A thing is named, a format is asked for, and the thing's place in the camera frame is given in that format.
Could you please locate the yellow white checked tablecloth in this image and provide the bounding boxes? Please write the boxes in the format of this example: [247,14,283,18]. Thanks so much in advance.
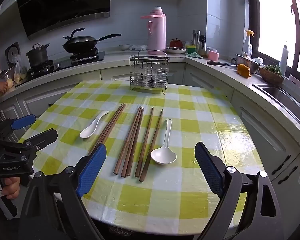
[19,80,264,235]

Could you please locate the black cabinet handle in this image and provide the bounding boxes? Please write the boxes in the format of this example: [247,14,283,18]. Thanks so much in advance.
[272,155,291,175]
[277,165,298,185]

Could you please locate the black gas stove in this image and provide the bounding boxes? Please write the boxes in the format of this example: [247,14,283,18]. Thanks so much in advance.
[15,47,105,88]

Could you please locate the black wok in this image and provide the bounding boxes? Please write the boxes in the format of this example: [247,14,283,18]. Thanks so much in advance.
[62,33,122,53]

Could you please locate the small white ceramic spoon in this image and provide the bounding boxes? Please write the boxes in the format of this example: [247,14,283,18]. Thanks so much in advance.
[79,110,109,139]

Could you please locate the steel cooking pot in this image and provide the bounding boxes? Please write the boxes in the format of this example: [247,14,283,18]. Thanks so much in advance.
[25,43,50,68]

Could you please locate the white spray bottle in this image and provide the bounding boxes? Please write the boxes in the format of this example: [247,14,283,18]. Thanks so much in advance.
[242,29,255,58]

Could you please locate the steel sink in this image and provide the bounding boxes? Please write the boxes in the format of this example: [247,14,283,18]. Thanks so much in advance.
[252,82,300,130]

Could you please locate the orange cloth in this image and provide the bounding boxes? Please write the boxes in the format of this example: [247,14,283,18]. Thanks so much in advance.
[237,64,252,78]

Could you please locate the wicker basket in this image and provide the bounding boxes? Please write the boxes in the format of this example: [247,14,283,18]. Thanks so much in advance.
[259,65,285,84]

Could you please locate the white detergent bottle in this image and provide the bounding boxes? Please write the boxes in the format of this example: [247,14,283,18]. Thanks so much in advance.
[279,41,290,77]

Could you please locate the green vegetables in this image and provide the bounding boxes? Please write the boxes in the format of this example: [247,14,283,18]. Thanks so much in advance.
[263,64,283,77]

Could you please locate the steel basin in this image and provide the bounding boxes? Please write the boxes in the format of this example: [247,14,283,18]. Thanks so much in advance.
[235,54,262,74]

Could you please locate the large white long-handled spoon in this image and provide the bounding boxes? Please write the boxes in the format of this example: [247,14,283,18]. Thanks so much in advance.
[150,119,177,165]

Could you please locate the black range hood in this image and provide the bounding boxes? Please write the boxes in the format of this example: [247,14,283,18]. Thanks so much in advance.
[16,0,113,40]

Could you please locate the steel wok lid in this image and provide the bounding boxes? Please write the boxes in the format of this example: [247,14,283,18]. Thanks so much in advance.
[62,28,97,43]

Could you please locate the steel wire utensil rack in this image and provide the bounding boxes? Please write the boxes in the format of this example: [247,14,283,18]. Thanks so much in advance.
[129,50,170,95]

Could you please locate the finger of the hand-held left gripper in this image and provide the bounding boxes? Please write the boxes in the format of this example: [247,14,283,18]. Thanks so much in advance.
[0,129,58,155]
[0,114,37,140]

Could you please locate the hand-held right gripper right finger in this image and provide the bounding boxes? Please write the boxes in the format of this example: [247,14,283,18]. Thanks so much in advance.
[194,141,282,240]

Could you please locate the pink cup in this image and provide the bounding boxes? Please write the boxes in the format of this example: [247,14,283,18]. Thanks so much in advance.
[207,50,220,62]

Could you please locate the small steel bowl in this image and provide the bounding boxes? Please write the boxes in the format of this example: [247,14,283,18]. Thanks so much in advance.
[0,69,14,80]

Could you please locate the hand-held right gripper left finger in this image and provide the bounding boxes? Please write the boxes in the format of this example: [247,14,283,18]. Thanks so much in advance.
[19,142,108,240]

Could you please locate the clear plastic bag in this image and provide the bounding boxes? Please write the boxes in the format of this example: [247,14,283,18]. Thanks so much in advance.
[12,55,28,83]

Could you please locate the person's left hand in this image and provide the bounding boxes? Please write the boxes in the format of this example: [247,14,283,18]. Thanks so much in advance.
[0,176,21,207]

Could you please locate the black handled knife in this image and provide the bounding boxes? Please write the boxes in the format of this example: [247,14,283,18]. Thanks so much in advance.
[206,61,238,67]

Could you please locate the pink thermos jug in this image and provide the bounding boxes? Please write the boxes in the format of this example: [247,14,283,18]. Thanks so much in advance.
[140,6,167,55]

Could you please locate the dark-framed window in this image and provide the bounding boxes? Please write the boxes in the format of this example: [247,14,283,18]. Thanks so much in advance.
[245,0,300,93]

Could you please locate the patterned plate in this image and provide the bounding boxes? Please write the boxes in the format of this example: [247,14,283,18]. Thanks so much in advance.
[166,47,187,54]

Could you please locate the black-capped oil bottle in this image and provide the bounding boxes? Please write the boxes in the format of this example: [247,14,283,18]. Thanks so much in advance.
[198,35,207,55]

